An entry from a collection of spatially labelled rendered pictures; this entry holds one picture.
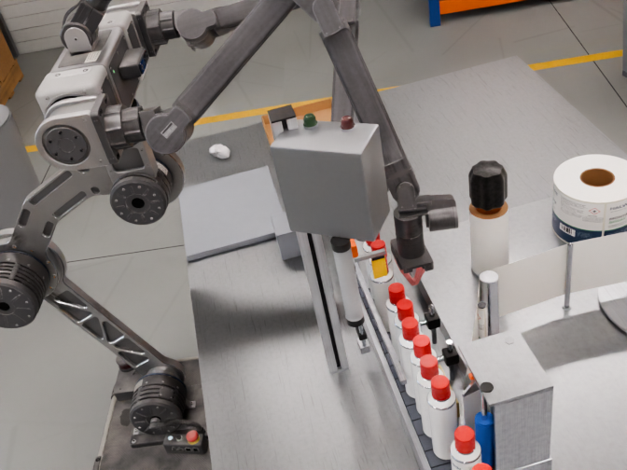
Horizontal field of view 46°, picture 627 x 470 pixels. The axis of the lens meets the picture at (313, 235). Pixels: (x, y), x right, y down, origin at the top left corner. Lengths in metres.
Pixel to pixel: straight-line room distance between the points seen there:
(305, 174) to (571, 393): 0.71
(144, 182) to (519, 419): 1.04
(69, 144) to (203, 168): 1.05
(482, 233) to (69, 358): 2.06
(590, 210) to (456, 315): 0.40
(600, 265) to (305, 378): 0.70
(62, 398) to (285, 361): 1.53
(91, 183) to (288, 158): 0.85
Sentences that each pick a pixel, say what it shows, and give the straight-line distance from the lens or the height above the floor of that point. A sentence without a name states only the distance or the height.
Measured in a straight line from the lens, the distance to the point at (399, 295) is 1.50.
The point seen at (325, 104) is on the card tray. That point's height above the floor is 0.85.
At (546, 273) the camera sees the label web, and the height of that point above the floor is 1.00.
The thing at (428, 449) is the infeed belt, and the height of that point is 0.88.
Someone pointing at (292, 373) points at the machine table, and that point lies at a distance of 1.73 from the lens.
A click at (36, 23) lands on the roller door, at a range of 6.39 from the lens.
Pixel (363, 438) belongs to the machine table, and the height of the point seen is 0.83.
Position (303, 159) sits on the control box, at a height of 1.45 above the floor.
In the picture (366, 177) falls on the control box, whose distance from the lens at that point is 1.23.
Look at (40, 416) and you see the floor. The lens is 3.12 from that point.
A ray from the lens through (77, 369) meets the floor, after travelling 3.21.
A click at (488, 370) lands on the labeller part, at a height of 1.14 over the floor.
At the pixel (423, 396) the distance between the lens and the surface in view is 1.41.
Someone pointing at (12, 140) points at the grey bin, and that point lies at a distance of 3.89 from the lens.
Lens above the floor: 2.12
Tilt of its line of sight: 38 degrees down
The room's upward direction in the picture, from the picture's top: 12 degrees counter-clockwise
